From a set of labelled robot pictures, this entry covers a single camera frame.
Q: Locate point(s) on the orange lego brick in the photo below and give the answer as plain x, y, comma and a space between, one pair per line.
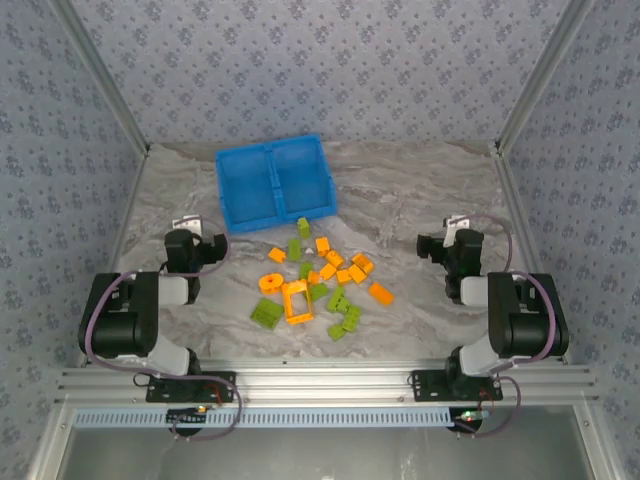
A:
356, 274
276, 255
344, 276
334, 258
381, 293
322, 244
327, 271
363, 262
313, 277

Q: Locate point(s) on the orange round lego piece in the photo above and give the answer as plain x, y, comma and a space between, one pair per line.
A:
270, 284

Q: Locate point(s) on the large green lego plate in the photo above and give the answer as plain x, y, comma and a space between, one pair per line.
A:
266, 313

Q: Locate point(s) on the orange lego window frame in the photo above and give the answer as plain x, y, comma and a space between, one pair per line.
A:
287, 302

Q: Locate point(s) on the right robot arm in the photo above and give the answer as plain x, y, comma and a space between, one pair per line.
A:
525, 325

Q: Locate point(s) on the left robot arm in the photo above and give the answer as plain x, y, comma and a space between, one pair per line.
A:
120, 325

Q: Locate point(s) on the small green lego brick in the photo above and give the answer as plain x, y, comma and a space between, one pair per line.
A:
336, 332

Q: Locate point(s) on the small circuit board with LED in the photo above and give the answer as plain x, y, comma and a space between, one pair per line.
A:
185, 416
467, 422

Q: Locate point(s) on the grey metal sheet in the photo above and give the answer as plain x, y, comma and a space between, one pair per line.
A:
320, 455

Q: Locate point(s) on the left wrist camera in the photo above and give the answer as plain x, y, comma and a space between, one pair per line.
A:
186, 223

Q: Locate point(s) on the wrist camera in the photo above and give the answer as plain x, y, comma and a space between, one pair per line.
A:
186, 223
454, 227

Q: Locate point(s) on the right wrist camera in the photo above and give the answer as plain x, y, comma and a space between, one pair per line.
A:
454, 227

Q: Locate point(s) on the aluminium table edge rail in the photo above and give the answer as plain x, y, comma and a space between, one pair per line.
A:
126, 215
507, 175

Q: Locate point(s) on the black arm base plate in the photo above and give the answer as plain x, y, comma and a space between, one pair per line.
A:
425, 387
165, 392

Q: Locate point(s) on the wide aluminium mounting rail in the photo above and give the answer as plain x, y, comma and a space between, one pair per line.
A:
320, 385

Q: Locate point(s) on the aluminium frame post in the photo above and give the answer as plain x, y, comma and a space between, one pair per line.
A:
542, 75
102, 75

